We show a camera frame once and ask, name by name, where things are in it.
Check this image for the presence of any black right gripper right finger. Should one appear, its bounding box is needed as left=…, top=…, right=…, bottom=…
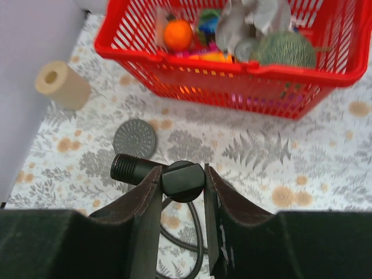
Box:
left=204, top=166, right=371, bottom=278

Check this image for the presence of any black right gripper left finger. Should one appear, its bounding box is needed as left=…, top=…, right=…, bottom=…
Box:
left=1, top=167, right=162, bottom=278

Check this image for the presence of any dark metal shower hose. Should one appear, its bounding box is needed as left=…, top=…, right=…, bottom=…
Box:
left=155, top=191, right=213, bottom=279

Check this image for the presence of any black shower holder bracket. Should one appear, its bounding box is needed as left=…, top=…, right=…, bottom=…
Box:
left=110, top=154, right=206, bottom=203

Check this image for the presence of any grey handheld shower head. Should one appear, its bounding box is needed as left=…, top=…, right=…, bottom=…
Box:
left=113, top=119, right=156, bottom=159

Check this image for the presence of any floral patterned table mat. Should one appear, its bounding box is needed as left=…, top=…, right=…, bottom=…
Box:
left=5, top=14, right=372, bottom=279

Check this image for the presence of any beige tape roll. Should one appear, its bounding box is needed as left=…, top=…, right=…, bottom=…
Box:
left=34, top=60, right=91, bottom=110

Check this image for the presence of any grey metal can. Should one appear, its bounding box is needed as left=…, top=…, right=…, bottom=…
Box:
left=234, top=38, right=258, bottom=62

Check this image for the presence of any green netted item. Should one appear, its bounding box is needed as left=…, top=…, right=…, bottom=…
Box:
left=249, top=31, right=316, bottom=69

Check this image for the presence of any red plastic shopping basket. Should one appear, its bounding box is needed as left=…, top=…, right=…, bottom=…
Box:
left=95, top=1, right=371, bottom=119

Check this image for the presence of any orange fruit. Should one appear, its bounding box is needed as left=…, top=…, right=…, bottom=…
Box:
left=163, top=19, right=193, bottom=51

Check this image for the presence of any crumpled grey paper bag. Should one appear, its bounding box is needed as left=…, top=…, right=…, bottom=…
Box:
left=215, top=0, right=291, bottom=53

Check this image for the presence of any blue packaged item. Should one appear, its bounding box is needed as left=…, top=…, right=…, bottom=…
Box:
left=196, top=9, right=221, bottom=45

